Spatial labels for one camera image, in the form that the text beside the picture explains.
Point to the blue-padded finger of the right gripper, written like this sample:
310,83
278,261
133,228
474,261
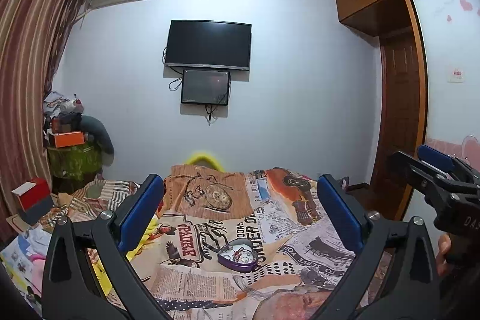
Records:
432,156

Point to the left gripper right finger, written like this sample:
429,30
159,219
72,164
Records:
410,288

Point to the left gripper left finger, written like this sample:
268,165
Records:
70,287

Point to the purple heart-shaped jewelry tin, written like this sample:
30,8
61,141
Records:
238,255

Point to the right hand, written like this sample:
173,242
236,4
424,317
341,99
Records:
442,264

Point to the red and white box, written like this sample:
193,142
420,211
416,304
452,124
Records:
31,192

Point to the brown wooden door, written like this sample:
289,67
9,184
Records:
403,104

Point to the orange box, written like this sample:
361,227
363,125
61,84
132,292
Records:
68,139

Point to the printed patchwork bed cover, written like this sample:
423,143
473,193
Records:
301,257

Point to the yellow pillow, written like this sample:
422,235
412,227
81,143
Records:
201,158

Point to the striped red curtain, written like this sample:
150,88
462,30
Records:
34,34

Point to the white wall switch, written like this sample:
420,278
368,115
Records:
456,75

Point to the small wall-mounted monitor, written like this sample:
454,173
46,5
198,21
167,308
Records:
205,87

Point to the large wall-mounted television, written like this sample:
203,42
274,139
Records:
210,44

